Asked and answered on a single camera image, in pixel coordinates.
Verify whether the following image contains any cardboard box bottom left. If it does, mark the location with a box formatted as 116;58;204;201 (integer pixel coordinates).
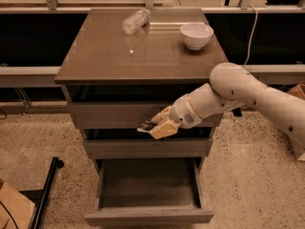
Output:
0;179;35;229

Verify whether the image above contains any rxbar chocolate bar wrapper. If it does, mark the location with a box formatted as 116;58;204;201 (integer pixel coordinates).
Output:
136;120;156;133

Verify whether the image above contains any grey drawer cabinet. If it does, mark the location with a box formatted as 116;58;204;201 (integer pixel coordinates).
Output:
54;7;237;227

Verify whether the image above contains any middle grey drawer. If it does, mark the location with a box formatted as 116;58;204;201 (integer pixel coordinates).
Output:
84;138;213;159

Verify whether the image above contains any metal window rail frame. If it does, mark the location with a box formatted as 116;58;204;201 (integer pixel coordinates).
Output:
0;0;305;88

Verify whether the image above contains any black metal stand leg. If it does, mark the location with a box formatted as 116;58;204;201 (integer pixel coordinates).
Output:
30;157;64;229

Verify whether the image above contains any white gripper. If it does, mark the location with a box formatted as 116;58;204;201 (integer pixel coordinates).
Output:
149;94;202;139

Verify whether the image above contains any white ceramic bowl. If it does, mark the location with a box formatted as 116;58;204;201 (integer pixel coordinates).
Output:
180;23;214;51

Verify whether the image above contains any top grey drawer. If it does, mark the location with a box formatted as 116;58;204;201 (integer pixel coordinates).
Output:
67;99;229;130

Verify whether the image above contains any open bottom grey drawer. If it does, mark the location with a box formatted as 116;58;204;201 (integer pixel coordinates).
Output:
85;157;214;226

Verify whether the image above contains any white cable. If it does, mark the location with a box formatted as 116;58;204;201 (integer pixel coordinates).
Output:
242;5;259;68

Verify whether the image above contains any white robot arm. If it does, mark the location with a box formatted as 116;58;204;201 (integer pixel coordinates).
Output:
150;63;305;146

